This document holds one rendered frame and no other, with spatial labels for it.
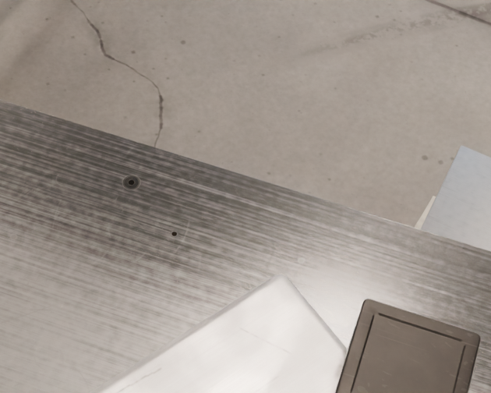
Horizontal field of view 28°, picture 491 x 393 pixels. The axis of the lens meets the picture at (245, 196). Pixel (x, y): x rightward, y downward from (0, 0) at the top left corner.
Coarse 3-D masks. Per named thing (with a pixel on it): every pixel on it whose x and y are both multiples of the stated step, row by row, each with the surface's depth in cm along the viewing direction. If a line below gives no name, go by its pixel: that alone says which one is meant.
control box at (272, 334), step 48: (288, 288) 39; (192, 336) 38; (240, 336) 38; (288, 336) 38; (336, 336) 38; (144, 384) 37; (192, 384) 37; (240, 384) 37; (288, 384) 37; (336, 384) 37
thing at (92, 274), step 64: (0, 128) 122; (64, 128) 123; (0, 192) 117; (64, 192) 118; (128, 192) 118; (192, 192) 119; (256, 192) 119; (0, 256) 113; (64, 256) 113; (128, 256) 113; (192, 256) 114; (256, 256) 114; (320, 256) 115; (384, 256) 115; (448, 256) 116; (0, 320) 108; (64, 320) 108; (128, 320) 109; (192, 320) 109; (448, 320) 111; (0, 384) 104; (64, 384) 104
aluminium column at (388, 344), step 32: (384, 320) 36; (416, 320) 36; (352, 352) 35; (384, 352) 35; (416, 352) 35; (448, 352) 35; (352, 384) 34; (384, 384) 35; (416, 384) 35; (448, 384) 35
